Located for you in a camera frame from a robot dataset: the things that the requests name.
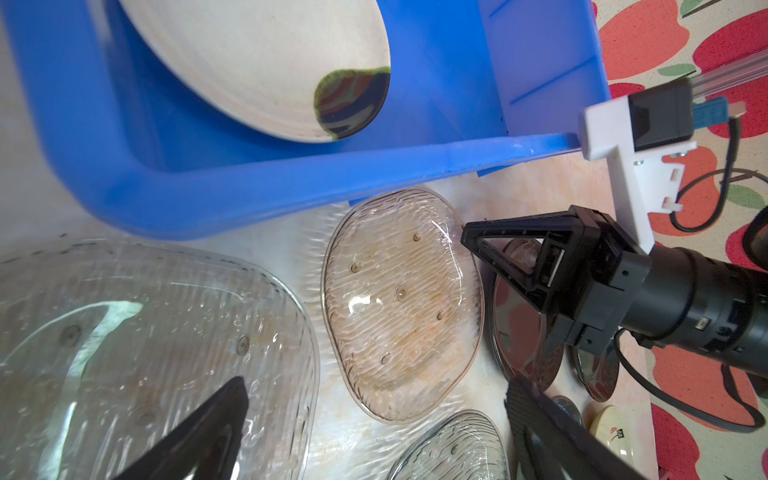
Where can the smoky glass plate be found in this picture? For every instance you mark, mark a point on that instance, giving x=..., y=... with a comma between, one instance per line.
x=403, y=304

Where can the cream yellow plate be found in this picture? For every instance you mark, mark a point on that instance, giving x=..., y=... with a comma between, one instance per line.
x=612, y=430

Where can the black plate left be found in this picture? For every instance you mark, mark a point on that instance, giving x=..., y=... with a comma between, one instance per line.
x=519, y=339

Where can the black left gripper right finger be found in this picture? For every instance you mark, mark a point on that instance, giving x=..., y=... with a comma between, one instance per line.
x=549, y=444

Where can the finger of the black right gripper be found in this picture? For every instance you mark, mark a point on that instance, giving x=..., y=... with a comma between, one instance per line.
x=563, y=248

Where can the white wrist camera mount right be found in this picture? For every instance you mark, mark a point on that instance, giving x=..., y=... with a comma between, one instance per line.
x=634, y=133

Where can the blue plastic bin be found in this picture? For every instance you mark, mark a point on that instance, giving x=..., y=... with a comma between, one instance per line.
x=475, y=86

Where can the black plate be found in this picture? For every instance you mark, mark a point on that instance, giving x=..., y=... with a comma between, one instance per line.
x=597, y=374
x=519, y=339

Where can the white plate with dark glaze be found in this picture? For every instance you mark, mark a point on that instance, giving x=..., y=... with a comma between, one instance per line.
x=305, y=71

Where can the blue patterned plate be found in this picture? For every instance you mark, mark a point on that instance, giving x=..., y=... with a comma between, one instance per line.
x=570, y=408

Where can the clear textured glass plate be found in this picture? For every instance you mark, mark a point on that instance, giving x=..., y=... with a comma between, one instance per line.
x=465, y=445

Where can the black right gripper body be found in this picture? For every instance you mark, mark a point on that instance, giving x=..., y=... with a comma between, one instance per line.
x=592, y=269

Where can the black plate right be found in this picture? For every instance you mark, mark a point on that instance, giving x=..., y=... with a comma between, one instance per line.
x=597, y=374

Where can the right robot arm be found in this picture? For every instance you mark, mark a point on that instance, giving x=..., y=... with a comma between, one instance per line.
x=708, y=307

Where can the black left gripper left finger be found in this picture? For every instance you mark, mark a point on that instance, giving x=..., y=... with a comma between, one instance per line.
x=203, y=446

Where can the aluminium frame post right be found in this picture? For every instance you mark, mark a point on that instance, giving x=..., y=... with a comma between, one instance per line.
x=730, y=75

